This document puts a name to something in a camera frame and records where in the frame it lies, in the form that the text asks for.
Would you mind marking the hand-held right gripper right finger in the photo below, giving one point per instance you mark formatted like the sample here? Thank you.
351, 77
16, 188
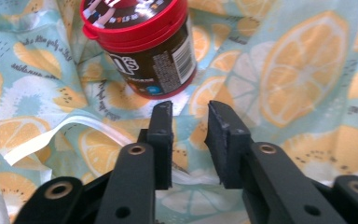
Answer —
227, 149

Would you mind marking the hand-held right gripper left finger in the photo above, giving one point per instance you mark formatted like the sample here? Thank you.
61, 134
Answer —
161, 149

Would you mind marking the lemon print fabric bag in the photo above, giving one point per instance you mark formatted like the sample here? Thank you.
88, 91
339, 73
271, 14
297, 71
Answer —
292, 93

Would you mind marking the red can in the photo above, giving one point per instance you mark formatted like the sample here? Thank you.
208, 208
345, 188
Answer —
149, 53

